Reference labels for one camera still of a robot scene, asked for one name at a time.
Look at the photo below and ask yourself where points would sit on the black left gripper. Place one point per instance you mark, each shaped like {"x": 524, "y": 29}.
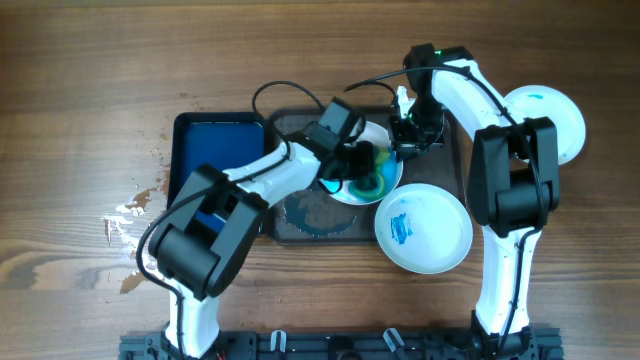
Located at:
{"x": 366, "y": 166}

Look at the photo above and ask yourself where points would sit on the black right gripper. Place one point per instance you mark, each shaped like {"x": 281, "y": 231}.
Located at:
{"x": 408, "y": 147}

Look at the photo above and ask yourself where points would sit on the green yellow sponge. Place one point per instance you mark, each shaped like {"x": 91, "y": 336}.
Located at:
{"x": 373, "y": 186}

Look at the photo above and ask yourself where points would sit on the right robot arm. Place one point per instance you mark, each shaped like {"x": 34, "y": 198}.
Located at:
{"x": 513, "y": 180}

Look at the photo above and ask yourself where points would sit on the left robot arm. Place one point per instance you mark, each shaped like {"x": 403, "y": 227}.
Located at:
{"x": 202, "y": 239}

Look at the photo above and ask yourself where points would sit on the black tray with blue water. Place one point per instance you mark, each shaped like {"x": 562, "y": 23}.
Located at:
{"x": 223, "y": 140}

